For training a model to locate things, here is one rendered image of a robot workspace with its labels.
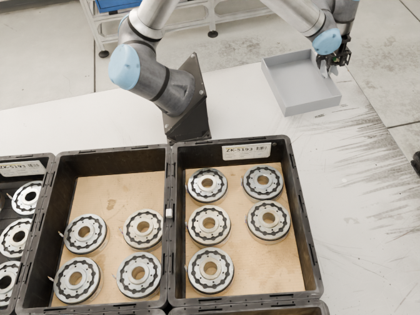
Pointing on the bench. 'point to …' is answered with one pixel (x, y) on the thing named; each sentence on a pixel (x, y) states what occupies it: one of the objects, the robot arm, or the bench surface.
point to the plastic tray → (299, 82)
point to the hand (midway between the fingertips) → (324, 73)
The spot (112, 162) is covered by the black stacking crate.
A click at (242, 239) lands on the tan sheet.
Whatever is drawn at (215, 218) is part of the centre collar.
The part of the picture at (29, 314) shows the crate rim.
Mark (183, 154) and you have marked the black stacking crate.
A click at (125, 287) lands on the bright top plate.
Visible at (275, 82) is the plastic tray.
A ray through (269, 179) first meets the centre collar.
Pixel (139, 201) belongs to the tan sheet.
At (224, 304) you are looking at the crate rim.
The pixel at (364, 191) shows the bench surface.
